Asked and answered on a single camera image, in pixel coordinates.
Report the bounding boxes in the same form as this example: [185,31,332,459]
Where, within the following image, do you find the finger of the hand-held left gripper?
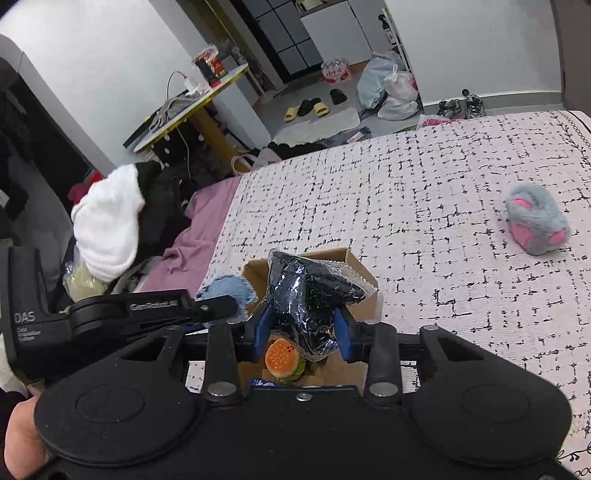
[115,318,218,340]
[68,291,239,330]

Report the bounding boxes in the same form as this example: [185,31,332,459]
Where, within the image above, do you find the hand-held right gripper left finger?
[115,302,278,400]

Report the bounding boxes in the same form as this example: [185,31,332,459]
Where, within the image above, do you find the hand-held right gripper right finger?
[335,307,492,398]

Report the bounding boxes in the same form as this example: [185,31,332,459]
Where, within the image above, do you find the brown cardboard box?
[238,248,384,389]

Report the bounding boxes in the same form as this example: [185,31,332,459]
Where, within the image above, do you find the orange burger plush toy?
[264,338,308,386]

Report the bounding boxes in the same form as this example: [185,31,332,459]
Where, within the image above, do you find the black fabric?
[267,248,379,365]

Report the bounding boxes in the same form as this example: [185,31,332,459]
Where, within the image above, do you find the small blue denim cloth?
[196,274,258,320]

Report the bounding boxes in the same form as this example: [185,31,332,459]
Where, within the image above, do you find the person's left hand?
[4,394,49,469]

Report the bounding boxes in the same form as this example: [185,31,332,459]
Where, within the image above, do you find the grey garment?
[108,257,163,294]

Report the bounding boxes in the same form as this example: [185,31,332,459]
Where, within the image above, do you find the pale yellow stuffed bag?
[64,262,110,302]

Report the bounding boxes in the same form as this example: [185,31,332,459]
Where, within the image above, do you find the white fluffy towel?
[71,165,146,282]

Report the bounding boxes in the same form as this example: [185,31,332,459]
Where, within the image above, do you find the pink bed sheet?
[139,178,243,296]

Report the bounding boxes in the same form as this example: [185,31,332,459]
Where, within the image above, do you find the black clothes pile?
[134,161,197,259]

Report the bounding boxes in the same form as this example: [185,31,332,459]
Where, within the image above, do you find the white black patterned bedspread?
[187,110,591,480]

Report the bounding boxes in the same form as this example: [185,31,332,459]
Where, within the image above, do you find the red garment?
[68,170,108,205]

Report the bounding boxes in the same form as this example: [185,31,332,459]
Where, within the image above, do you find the beige tote bag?
[230,147,280,177]

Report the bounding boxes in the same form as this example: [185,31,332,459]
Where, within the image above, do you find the hanging dark clothes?
[0,58,79,250]

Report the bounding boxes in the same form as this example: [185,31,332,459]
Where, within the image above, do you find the black yellow long bar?
[124,121,158,149]

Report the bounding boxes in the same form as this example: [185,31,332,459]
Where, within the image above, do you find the black clothing on floor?
[267,140,329,161]

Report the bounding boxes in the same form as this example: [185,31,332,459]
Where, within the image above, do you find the grey cloth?
[150,95,200,133]

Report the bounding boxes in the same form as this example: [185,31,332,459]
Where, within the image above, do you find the white floor mat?
[272,108,361,145]

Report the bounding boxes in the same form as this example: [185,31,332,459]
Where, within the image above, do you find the white round table yellow leg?
[134,62,251,160]

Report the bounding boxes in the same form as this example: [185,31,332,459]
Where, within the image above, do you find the pink cloth on floor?
[417,115,457,133]

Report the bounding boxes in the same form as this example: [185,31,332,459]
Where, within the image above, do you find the white plastic bag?
[378,71,420,121]

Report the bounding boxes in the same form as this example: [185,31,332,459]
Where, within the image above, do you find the red snack box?
[193,45,227,80]

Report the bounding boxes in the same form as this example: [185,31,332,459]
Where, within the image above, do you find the bluish plastic bag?
[358,52,403,110]

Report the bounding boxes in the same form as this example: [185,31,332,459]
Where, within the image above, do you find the shrink-wrapped bottle pack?
[321,58,352,84]

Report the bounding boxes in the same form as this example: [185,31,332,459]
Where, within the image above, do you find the black grid sliding door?
[241,0,325,83]

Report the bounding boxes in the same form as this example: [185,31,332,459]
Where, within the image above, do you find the white kitchen cabinet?
[299,0,389,66]

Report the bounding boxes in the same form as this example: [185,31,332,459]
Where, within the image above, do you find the grey upholstered chair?
[549,0,591,112]

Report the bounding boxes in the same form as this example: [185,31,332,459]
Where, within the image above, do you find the white charger with cable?
[167,69,209,96]

